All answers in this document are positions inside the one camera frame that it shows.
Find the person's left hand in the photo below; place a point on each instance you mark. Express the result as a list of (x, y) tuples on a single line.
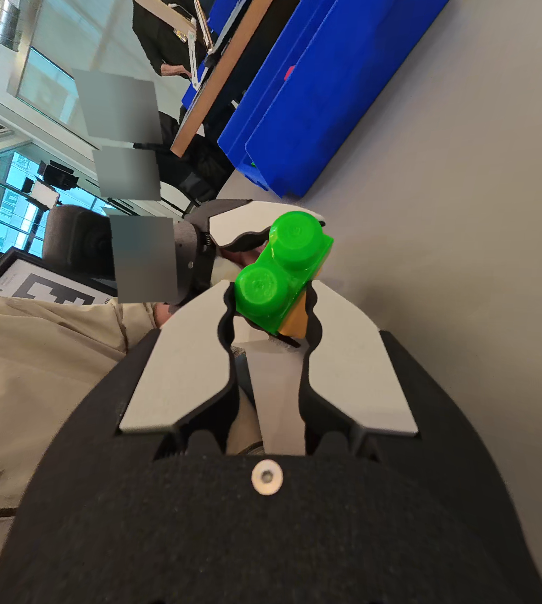
[(243, 255)]

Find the person's beige jacket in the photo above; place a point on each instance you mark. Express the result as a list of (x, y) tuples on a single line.
[(35, 406)]

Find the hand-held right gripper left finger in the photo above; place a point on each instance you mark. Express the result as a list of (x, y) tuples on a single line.
[(176, 377)]

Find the green mega block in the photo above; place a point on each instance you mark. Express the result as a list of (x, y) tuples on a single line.
[(280, 269)]

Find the orange mega block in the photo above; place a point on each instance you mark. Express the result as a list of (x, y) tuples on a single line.
[(295, 319)]

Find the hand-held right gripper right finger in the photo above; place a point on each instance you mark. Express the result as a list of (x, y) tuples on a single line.
[(360, 377)]

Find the wooden table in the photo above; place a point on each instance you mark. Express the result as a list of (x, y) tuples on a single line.
[(219, 80)]

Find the blue storage bin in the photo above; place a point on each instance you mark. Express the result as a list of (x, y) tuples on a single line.
[(216, 52), (346, 85)]

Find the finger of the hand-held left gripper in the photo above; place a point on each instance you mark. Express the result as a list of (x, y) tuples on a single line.
[(257, 215), (278, 396)]

